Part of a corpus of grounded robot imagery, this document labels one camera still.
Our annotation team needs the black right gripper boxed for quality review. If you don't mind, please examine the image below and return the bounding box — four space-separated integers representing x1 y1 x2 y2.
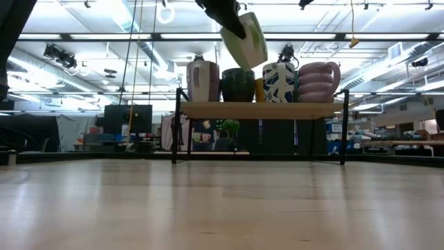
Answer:
194 0 247 40

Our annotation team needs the green and white mug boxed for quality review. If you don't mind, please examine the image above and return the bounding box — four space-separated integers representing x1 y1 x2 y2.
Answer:
219 12 268 72

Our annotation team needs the dark speckled teal mug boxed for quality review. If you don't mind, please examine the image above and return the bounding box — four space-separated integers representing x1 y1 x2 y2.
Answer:
221 67 257 103

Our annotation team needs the purple mug with white handle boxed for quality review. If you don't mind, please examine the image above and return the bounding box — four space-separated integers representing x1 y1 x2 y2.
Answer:
186 59 221 103

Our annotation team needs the yellow-orange mug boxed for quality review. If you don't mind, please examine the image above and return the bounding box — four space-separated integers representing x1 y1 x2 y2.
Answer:
255 78 264 103

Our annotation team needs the white mug with blue leaves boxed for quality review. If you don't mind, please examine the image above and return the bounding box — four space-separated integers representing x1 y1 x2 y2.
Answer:
262 61 296 103

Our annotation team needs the lilac ribbed mug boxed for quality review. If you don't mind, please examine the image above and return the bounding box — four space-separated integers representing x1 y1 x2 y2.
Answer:
297 61 341 103

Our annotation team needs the wooden shelf with black legs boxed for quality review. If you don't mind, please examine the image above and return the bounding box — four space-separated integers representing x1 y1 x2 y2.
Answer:
171 87 350 166

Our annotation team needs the potted green plant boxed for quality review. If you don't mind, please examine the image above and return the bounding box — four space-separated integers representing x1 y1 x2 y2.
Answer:
221 119 241 152

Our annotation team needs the black overhead crossbar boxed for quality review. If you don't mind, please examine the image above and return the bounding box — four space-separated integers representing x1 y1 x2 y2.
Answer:
15 32 444 42

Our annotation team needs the black monitor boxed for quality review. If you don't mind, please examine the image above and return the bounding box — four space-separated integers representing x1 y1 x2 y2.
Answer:
103 103 153 135

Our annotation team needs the blue storage bin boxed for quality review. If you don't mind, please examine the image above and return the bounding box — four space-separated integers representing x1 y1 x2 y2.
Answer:
325 120 345 154

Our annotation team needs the black track light cluster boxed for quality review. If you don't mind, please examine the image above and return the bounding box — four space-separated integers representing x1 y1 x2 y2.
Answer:
43 43 78 69

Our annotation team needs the grey cloth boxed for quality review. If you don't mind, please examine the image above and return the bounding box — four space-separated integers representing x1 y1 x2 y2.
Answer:
57 114 86 153

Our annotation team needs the wooden workbench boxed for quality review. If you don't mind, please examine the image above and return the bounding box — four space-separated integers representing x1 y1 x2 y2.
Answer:
360 139 444 157

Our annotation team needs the black curtain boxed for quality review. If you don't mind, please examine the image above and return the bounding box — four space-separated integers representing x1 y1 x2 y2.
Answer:
0 113 60 153

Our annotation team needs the white hanging ring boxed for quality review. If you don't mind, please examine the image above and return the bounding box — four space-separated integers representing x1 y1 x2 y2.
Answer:
155 2 176 25

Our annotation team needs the dark hanging cord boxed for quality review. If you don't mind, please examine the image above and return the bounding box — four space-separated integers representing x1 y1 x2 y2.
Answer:
119 0 138 105

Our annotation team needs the yellow hanging cord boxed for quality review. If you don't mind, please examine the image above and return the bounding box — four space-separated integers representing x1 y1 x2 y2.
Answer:
348 0 360 49

